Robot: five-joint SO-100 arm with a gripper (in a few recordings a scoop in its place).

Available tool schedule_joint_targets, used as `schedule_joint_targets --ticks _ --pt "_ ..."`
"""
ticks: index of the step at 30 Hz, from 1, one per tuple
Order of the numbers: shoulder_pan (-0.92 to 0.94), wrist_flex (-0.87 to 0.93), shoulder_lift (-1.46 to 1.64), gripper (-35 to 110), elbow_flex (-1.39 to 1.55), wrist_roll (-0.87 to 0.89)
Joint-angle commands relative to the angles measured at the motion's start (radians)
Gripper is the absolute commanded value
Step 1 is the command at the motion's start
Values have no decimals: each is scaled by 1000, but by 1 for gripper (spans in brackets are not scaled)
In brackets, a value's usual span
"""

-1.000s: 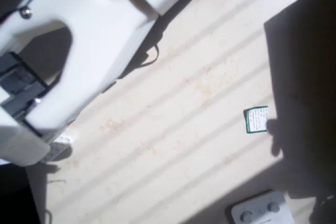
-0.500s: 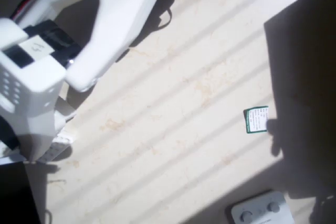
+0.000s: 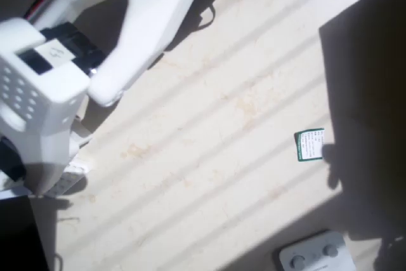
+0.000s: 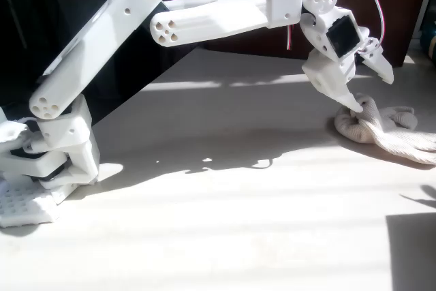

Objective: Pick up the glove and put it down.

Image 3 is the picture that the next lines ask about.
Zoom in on green-bordered paper label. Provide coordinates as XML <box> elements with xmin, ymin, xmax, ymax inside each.
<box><xmin>294</xmin><ymin>128</ymin><xmax>326</xmax><ymax>161</ymax></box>

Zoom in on white device with two knobs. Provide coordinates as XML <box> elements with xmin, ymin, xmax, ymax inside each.
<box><xmin>278</xmin><ymin>231</ymin><xmax>356</xmax><ymax>271</ymax></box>

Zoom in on flat black object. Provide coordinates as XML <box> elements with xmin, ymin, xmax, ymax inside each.
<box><xmin>0</xmin><ymin>194</ymin><xmax>51</xmax><ymax>271</ymax></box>

